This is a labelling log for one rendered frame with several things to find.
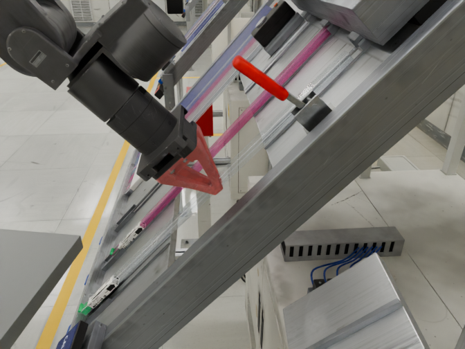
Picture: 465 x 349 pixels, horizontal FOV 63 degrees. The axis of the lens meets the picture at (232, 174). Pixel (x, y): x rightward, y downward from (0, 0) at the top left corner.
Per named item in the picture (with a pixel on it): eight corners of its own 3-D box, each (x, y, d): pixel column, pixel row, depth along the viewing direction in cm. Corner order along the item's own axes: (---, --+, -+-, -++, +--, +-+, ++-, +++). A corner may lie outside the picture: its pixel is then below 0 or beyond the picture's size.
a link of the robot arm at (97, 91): (68, 74, 42) (50, 91, 38) (108, 30, 40) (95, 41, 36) (117, 116, 45) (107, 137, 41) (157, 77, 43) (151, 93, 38)
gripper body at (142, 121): (191, 113, 48) (147, 70, 45) (191, 148, 39) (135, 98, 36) (156, 145, 50) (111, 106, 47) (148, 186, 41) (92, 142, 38)
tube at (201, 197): (86, 316, 57) (79, 312, 56) (88, 308, 58) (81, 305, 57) (354, 59, 41) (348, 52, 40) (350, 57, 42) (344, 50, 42)
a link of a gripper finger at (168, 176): (236, 156, 51) (185, 108, 47) (241, 184, 45) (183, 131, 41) (199, 187, 53) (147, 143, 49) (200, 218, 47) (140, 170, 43)
